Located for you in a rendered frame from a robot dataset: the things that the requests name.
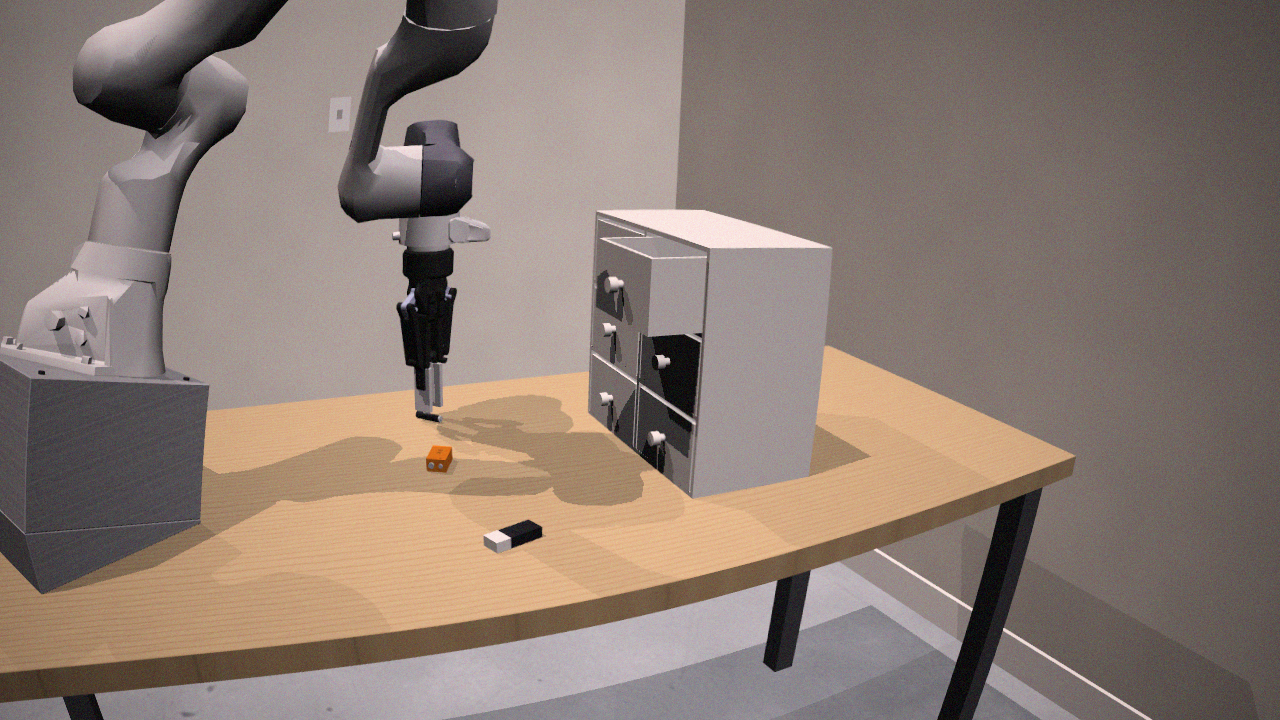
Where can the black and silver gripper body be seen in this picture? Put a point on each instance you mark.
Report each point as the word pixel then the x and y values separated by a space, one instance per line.
pixel 423 270

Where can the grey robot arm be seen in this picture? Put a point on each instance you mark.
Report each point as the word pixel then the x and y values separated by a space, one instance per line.
pixel 106 316

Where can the black and white eraser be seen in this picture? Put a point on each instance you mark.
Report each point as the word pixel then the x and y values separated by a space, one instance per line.
pixel 512 536

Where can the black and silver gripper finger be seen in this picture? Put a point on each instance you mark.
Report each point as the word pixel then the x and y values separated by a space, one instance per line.
pixel 440 340
pixel 417 331

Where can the orange nine-volt battery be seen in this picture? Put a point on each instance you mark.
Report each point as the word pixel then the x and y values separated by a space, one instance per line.
pixel 439 459

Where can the white chest of drawers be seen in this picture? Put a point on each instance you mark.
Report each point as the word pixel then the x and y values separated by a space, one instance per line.
pixel 764 326

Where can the grey drawer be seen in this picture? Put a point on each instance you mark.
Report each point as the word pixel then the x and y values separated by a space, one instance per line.
pixel 671 364
pixel 666 436
pixel 615 339
pixel 656 296
pixel 614 388
pixel 610 229

